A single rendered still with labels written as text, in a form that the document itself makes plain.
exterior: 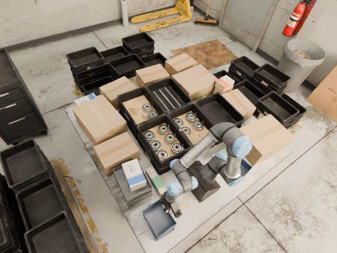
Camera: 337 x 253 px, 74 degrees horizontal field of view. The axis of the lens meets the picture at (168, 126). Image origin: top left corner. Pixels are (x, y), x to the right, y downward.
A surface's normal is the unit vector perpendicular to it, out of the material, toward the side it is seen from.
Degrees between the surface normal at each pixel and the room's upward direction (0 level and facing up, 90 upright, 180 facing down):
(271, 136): 0
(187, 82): 0
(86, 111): 0
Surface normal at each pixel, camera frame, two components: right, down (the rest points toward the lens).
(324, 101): -0.74, 0.23
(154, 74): 0.08, -0.61
